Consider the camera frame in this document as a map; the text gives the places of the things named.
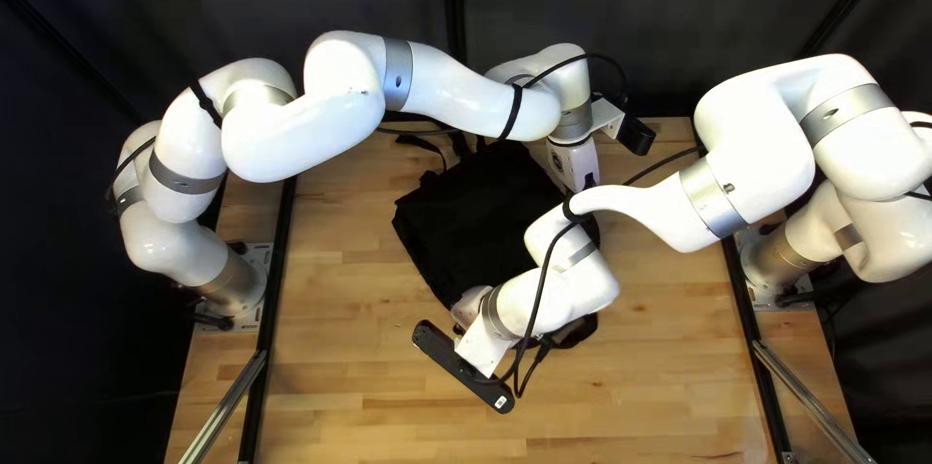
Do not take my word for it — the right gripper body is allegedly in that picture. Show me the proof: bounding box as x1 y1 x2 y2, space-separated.
450 285 492 331

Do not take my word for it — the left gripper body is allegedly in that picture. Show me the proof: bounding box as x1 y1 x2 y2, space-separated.
546 135 603 195

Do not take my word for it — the black backpack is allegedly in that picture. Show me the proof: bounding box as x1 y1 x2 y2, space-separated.
375 131 604 350

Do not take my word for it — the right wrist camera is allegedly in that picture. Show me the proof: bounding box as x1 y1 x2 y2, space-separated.
412 320 516 414

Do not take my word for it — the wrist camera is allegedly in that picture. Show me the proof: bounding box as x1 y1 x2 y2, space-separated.
615 113 657 157
412 320 516 414

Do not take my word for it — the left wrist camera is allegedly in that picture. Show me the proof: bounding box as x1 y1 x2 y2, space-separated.
615 113 657 157

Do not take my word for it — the black cable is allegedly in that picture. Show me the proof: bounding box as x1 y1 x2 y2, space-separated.
520 51 632 110
773 288 827 307
193 310 235 331
510 147 706 399

